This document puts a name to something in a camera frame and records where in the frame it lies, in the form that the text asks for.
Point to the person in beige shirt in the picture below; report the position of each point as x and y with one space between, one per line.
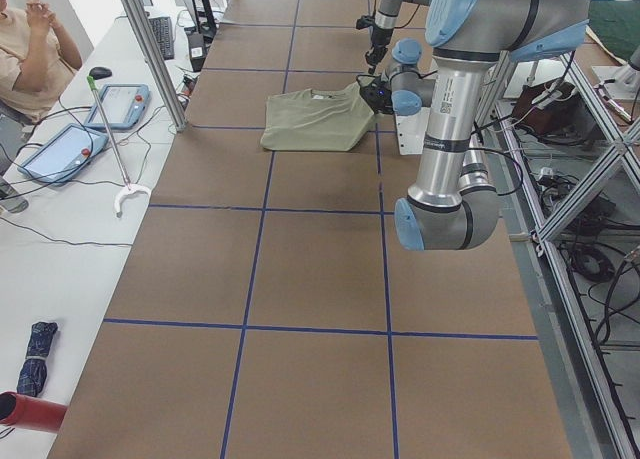
39 58

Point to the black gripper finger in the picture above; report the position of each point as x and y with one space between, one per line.
373 58

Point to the red cylinder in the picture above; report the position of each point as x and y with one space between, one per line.
31 413

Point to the aluminium frame post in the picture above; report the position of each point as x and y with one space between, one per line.
143 32

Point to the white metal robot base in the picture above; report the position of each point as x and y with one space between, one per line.
410 132

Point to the blue teach pendant far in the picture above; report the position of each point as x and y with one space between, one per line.
124 104

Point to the olive green long-sleeve shirt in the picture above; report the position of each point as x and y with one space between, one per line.
296 122

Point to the blue teach pendant near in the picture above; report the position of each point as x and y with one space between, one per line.
64 155

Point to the reacher grabber stick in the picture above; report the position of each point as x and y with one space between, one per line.
129 188

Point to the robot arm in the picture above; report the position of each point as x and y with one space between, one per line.
382 24
452 204

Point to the blue teach pendant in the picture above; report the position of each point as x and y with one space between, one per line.
124 104
64 155

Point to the folded dark blue umbrella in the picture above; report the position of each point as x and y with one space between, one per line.
33 373

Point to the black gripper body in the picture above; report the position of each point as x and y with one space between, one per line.
370 97
381 38

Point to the brown box with adapter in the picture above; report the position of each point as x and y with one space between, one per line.
556 116

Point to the black computer mouse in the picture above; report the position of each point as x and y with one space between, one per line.
100 72

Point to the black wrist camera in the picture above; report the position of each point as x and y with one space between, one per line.
365 22

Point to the black keyboard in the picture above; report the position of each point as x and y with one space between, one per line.
162 29

